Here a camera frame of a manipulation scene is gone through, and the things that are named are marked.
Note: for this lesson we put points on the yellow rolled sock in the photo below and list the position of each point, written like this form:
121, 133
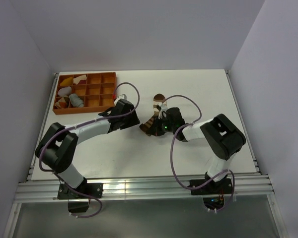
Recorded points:
67, 82

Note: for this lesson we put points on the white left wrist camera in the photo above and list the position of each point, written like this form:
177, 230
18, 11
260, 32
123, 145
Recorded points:
122, 96

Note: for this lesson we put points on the grey sock with black stripes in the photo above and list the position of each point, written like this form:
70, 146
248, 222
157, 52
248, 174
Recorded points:
76, 101

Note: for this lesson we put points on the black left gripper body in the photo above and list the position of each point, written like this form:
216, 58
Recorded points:
129, 121

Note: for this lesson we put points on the aluminium front frame rail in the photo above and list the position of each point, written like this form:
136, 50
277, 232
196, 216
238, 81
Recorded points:
138, 188

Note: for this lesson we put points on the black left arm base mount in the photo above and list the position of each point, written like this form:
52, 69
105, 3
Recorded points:
79, 199

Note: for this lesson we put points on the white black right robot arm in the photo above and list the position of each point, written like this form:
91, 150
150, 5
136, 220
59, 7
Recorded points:
222, 136

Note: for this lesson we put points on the aluminium table edge rail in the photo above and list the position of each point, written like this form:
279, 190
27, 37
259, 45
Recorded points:
242, 122

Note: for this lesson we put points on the white maroon rolled sock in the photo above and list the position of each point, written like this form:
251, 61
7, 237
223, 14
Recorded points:
80, 80

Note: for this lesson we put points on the orange wooden compartment tray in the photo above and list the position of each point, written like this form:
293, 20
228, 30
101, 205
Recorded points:
98, 93

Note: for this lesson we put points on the orange white rolled sock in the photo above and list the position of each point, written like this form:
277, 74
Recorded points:
62, 103

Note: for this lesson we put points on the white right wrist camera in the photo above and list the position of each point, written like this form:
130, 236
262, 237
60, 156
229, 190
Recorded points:
162, 108

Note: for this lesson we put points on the brown striped sock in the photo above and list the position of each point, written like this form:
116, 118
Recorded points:
154, 114

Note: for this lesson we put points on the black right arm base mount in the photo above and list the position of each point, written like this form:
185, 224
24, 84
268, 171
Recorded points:
213, 193

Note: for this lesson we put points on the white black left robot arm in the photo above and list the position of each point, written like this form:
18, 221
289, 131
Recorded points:
57, 148

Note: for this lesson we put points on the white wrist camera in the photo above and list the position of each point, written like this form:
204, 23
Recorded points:
162, 108
122, 96

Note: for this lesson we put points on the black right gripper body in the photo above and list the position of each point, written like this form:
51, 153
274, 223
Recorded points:
162, 126

